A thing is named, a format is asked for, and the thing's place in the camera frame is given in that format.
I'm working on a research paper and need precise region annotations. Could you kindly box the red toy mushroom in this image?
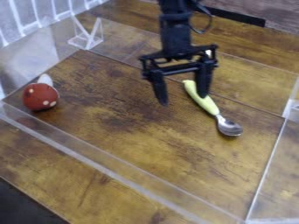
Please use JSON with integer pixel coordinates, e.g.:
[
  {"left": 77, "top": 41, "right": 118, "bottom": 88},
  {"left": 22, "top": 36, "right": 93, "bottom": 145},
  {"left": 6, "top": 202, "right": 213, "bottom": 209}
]
[{"left": 22, "top": 73, "right": 60, "bottom": 111}]

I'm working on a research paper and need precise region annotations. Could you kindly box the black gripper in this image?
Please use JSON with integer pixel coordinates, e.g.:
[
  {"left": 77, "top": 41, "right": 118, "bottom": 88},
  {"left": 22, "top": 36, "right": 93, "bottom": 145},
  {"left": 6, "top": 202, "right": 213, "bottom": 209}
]
[{"left": 139, "top": 12, "right": 217, "bottom": 106}]

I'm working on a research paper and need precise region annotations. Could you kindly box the green handled metal spoon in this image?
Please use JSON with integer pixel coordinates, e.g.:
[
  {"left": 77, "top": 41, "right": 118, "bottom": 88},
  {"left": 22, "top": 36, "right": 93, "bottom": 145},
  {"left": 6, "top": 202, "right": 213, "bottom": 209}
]
[{"left": 183, "top": 80, "right": 243, "bottom": 137}]

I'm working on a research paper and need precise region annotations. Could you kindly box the clear acrylic enclosure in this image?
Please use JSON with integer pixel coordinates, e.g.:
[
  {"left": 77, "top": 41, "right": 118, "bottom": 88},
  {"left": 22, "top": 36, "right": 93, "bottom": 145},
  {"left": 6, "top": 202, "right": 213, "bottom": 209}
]
[{"left": 0, "top": 0, "right": 299, "bottom": 224}]

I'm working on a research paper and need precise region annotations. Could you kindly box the clear acrylic triangular bracket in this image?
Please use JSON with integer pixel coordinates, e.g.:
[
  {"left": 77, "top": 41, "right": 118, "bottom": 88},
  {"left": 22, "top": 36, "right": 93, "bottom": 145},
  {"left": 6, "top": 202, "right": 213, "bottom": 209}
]
[{"left": 68, "top": 17, "right": 104, "bottom": 50}]

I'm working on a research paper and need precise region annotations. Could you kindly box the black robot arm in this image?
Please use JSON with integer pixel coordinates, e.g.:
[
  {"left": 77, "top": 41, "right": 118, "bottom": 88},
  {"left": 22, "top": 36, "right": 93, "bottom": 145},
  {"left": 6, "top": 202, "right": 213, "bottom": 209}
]
[{"left": 139, "top": 0, "right": 217, "bottom": 106}]

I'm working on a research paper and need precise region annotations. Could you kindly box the black strip on table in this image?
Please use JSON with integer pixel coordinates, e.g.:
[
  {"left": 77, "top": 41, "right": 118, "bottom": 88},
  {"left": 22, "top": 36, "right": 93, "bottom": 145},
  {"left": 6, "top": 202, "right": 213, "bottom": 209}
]
[{"left": 209, "top": 7, "right": 267, "bottom": 27}]

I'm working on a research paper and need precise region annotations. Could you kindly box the black cable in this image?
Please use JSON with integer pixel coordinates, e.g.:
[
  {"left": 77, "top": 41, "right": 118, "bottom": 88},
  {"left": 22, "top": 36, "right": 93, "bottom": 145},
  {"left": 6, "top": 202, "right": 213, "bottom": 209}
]
[{"left": 188, "top": 3, "right": 215, "bottom": 35}]

